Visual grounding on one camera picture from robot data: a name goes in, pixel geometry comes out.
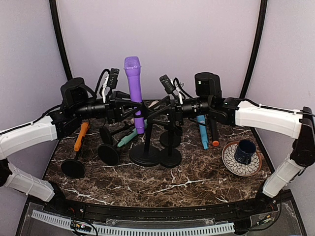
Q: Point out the purple toy microphone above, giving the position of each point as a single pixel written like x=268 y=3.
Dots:
x=132 y=69

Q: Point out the black microphone stand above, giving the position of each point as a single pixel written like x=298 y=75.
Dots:
x=170 y=157

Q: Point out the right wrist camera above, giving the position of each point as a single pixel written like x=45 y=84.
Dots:
x=171 y=88

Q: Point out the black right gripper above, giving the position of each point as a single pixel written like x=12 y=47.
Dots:
x=174 y=111

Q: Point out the mint green toy microphone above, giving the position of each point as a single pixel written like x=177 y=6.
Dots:
x=127 y=138

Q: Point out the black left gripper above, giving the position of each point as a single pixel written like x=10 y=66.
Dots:
x=115 y=106

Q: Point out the fallen stand holding green microphone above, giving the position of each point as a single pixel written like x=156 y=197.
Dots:
x=108 y=154

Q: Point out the cream white toy microphone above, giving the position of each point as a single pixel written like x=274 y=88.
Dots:
x=153 y=103

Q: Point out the orange toy microphone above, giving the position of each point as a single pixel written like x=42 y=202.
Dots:
x=83 y=130

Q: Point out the patterned ceramic saucer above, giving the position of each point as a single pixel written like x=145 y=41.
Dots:
x=239 y=169

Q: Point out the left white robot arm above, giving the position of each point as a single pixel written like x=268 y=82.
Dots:
x=79 y=103

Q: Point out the light blue toy microphone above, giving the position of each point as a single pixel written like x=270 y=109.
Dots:
x=203 y=131

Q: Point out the stand holding purple microphone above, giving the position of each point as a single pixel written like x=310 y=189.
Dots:
x=145 y=154

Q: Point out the stand holding blue microphone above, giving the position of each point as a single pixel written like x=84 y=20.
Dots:
x=170 y=137

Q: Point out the left black frame post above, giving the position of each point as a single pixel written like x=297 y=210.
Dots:
x=59 y=38

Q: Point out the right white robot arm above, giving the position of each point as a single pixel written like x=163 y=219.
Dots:
x=297 y=124

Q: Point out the fallen stand holding orange microphone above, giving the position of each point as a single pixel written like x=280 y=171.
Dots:
x=73 y=168

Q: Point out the dark blue ceramic cup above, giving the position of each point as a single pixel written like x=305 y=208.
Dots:
x=244 y=152

